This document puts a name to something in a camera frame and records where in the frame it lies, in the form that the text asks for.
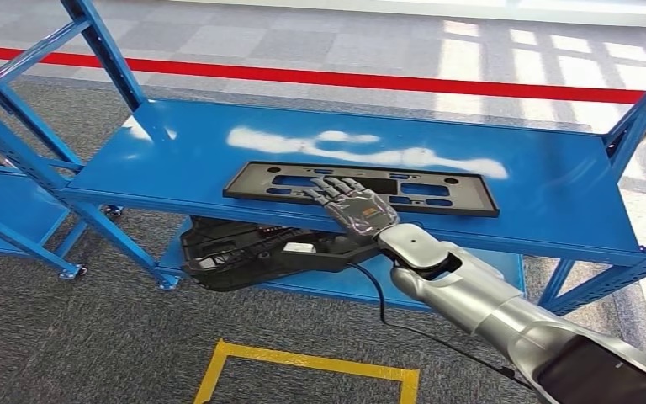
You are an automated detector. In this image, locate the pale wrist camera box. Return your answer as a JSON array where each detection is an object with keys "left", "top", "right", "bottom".
[{"left": 281, "top": 239, "right": 383, "bottom": 274}]

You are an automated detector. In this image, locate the black ribbed moulded part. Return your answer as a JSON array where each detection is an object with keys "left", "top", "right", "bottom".
[{"left": 179, "top": 215, "right": 396, "bottom": 293}]

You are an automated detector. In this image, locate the black plastic panel part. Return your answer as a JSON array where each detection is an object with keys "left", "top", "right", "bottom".
[{"left": 222, "top": 162, "right": 500, "bottom": 219}]

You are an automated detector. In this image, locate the black camera cable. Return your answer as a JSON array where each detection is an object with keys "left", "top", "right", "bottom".
[{"left": 349, "top": 262, "right": 532, "bottom": 391}]

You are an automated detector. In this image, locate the large blue metal shelf rack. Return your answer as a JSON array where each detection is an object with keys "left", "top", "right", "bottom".
[{"left": 0, "top": 0, "right": 646, "bottom": 318}]

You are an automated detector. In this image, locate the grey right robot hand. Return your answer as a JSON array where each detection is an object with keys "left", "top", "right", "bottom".
[{"left": 302, "top": 177, "right": 401, "bottom": 238}]

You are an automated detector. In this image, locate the red floor tape line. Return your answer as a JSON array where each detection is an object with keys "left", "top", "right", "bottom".
[{"left": 0, "top": 45, "right": 646, "bottom": 105}]

